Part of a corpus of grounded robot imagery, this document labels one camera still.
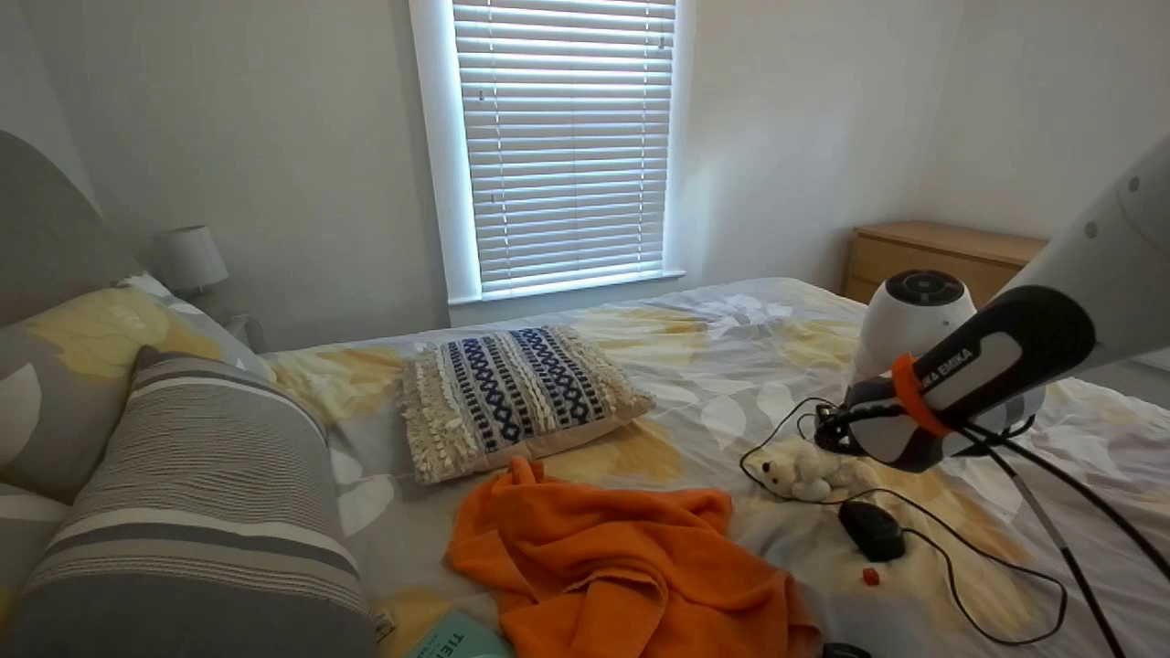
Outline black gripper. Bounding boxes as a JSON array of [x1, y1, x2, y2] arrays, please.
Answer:
[[811, 404, 855, 462]]

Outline black computer mouse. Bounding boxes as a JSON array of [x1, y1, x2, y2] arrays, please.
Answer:
[[839, 497, 911, 568]]

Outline leaf print bedspread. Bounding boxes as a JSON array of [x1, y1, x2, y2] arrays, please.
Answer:
[[262, 274, 1170, 658]]

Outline wooden dresser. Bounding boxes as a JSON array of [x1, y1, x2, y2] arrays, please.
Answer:
[[841, 218, 1052, 307]]

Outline orange cloth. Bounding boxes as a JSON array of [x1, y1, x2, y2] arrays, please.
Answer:
[[448, 454, 825, 658]]

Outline blue patterned woven pillow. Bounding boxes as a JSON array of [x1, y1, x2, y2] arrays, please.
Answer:
[[399, 320, 660, 490]]

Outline white window blinds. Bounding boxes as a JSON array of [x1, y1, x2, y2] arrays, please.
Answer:
[[450, 0, 682, 296]]

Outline teal book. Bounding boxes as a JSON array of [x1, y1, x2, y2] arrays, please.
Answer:
[[407, 608, 511, 658]]

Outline grey striped pillow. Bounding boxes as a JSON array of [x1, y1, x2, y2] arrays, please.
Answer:
[[9, 343, 385, 658]]

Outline grey table lamp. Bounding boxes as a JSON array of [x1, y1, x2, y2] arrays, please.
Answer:
[[151, 223, 236, 298]]

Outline grey yellow leaf pillow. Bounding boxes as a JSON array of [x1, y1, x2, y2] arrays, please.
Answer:
[[0, 280, 278, 503]]

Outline grey headboard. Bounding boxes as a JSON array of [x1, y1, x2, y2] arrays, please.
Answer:
[[0, 126, 148, 334]]

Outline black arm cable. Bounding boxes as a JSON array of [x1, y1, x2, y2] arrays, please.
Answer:
[[957, 415, 1170, 583]]

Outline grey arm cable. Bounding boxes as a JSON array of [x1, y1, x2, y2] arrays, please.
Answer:
[[989, 440, 1130, 658]]

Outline white window frame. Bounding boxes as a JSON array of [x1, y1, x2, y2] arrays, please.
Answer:
[[407, 0, 694, 310]]

